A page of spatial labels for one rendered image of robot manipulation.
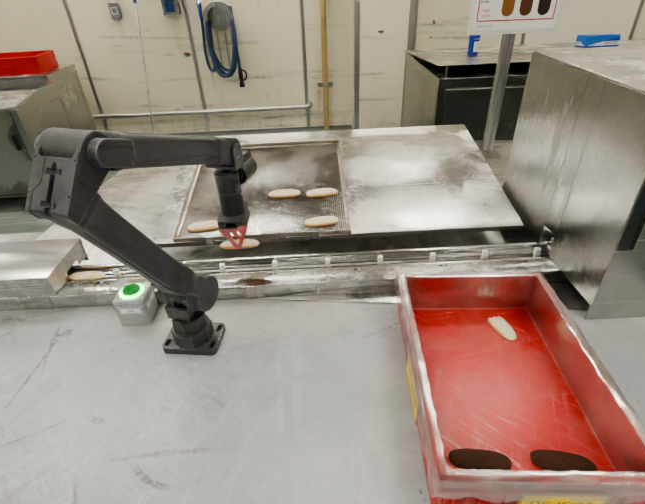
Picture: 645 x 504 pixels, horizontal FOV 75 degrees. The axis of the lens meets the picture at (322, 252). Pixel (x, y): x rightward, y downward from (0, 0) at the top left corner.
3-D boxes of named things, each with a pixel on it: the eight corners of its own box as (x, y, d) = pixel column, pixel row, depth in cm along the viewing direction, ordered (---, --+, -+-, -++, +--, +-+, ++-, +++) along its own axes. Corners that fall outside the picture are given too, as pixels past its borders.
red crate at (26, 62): (-22, 77, 345) (-30, 60, 338) (1, 68, 374) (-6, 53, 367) (41, 73, 348) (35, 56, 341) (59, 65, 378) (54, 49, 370)
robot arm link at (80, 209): (-11, 200, 53) (49, 210, 50) (42, 117, 58) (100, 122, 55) (171, 308, 92) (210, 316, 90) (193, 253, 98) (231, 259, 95)
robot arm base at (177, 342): (162, 353, 92) (215, 355, 91) (152, 326, 87) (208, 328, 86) (177, 325, 99) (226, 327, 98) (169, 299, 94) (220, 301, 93)
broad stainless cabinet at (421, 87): (421, 221, 294) (439, 66, 237) (395, 164, 381) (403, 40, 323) (693, 208, 295) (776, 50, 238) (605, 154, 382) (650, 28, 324)
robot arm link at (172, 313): (169, 323, 90) (191, 328, 88) (157, 286, 84) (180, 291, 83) (193, 296, 97) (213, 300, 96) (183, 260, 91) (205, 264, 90)
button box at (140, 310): (123, 337, 101) (108, 302, 95) (134, 314, 108) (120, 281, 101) (157, 335, 101) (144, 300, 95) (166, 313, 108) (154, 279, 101)
